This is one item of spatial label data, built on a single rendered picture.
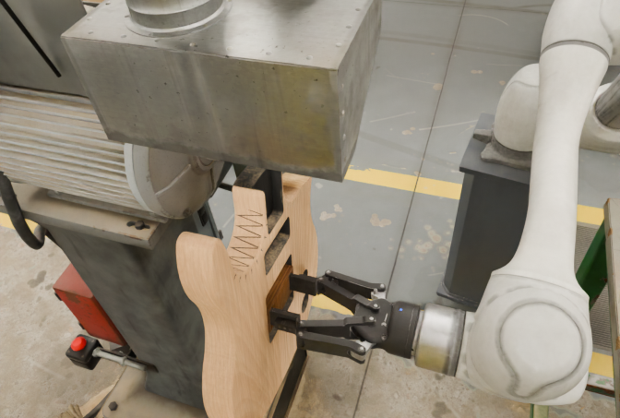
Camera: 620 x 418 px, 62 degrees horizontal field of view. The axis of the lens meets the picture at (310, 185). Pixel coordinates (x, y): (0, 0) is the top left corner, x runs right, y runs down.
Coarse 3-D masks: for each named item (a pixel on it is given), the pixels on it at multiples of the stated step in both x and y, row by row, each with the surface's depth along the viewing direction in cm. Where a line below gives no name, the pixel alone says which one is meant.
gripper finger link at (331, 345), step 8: (296, 336) 71; (304, 336) 71; (312, 336) 70; (320, 336) 70; (328, 336) 70; (296, 344) 72; (304, 344) 71; (312, 344) 71; (320, 344) 70; (328, 344) 70; (336, 344) 69; (344, 344) 69; (352, 344) 69; (360, 344) 69; (328, 352) 71; (336, 352) 70; (344, 352) 70; (360, 352) 68; (352, 360) 70
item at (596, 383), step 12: (612, 204) 108; (612, 216) 106; (612, 228) 104; (612, 240) 102; (612, 252) 100; (612, 264) 98; (612, 276) 97; (612, 288) 95; (612, 300) 94; (612, 312) 93; (612, 324) 92; (612, 336) 91; (612, 348) 93; (588, 384) 152; (600, 384) 152; (612, 384) 152; (612, 396) 152; (540, 408) 149
